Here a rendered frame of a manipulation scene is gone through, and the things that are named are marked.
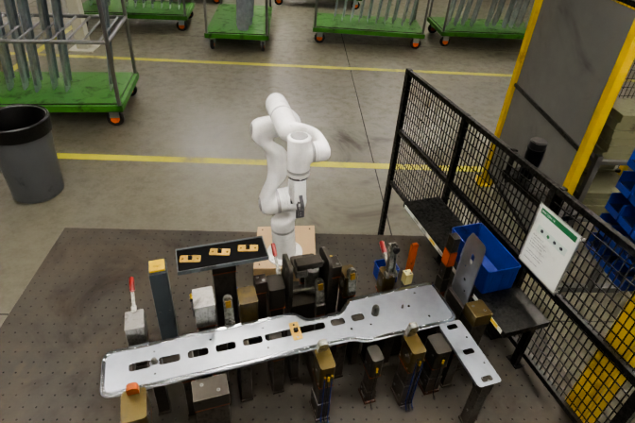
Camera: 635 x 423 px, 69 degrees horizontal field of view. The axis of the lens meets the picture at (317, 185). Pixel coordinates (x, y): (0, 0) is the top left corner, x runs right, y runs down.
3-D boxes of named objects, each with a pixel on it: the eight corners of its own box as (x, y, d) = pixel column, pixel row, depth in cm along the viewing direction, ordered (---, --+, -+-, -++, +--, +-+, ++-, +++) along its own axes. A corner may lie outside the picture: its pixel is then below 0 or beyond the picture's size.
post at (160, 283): (162, 346, 208) (147, 277, 183) (161, 332, 214) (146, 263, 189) (180, 343, 210) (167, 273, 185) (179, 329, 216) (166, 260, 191)
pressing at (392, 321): (98, 408, 154) (97, 405, 153) (102, 351, 172) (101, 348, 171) (458, 321, 193) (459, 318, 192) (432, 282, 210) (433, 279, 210)
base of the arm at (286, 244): (268, 240, 256) (266, 214, 245) (302, 241, 255) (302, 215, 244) (265, 265, 241) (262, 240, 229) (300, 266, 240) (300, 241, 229)
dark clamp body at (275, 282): (269, 350, 210) (268, 291, 188) (264, 329, 219) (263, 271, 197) (284, 346, 212) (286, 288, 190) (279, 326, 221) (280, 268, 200)
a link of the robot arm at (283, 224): (268, 222, 240) (266, 185, 226) (303, 215, 244) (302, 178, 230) (273, 237, 231) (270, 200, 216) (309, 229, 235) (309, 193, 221)
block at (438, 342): (426, 402, 194) (440, 361, 178) (413, 378, 203) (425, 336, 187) (441, 397, 196) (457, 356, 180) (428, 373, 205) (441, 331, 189)
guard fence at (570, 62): (545, 274, 361) (670, 7, 248) (527, 274, 360) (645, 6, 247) (488, 178, 471) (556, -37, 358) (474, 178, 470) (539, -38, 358)
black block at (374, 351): (366, 412, 189) (375, 368, 172) (357, 390, 196) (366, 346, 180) (378, 409, 190) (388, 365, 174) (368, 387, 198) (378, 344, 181)
